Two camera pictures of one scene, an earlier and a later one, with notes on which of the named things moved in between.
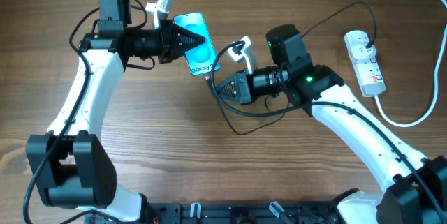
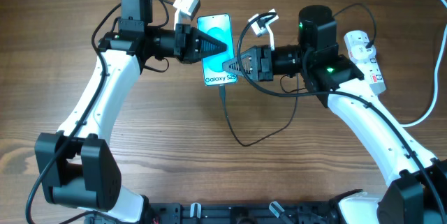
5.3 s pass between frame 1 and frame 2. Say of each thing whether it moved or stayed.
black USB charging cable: moved
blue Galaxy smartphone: moved
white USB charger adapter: stayed
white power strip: stayed
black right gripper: moved
